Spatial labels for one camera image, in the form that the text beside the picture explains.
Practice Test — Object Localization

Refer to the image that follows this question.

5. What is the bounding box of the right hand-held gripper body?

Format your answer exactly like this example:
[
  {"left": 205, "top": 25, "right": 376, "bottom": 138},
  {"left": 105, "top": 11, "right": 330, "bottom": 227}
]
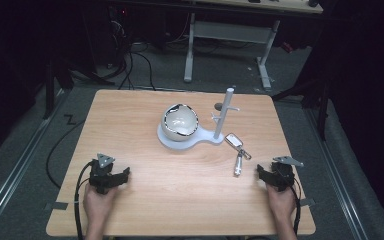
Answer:
[{"left": 269, "top": 155, "right": 305, "bottom": 193}]

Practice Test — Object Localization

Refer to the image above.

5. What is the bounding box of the person's right hand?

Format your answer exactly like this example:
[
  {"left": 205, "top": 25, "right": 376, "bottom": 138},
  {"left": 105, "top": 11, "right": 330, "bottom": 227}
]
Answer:
[{"left": 265, "top": 182, "right": 298, "bottom": 222}]

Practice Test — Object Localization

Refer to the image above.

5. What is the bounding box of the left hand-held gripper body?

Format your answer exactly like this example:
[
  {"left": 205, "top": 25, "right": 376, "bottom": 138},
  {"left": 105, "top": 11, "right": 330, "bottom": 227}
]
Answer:
[{"left": 88, "top": 152, "right": 116, "bottom": 195}]

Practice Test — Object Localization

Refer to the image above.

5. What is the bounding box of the person's left hand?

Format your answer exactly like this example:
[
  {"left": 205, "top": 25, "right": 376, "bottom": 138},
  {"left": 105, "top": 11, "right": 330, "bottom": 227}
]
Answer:
[{"left": 82, "top": 182, "right": 118, "bottom": 224}]

